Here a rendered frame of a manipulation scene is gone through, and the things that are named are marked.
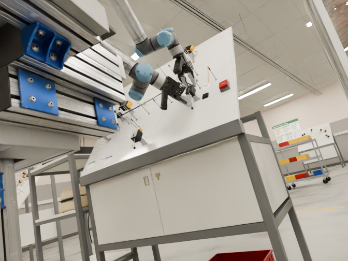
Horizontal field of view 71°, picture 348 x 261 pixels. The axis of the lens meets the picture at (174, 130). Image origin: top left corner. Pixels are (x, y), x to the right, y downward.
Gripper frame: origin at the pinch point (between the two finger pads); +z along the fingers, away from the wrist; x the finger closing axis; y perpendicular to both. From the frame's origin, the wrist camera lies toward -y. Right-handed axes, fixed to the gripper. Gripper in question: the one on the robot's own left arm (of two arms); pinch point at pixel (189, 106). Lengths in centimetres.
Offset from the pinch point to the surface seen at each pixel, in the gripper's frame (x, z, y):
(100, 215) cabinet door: 28, -5, -90
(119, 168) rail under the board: 18, -12, -53
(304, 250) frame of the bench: -25, 101, -37
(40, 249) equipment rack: 63, -22, -150
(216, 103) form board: -8.1, 9.2, 8.5
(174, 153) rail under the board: -8.1, 3.3, -26.3
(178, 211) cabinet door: -13, 20, -52
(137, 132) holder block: 11.4, -15.5, -27.9
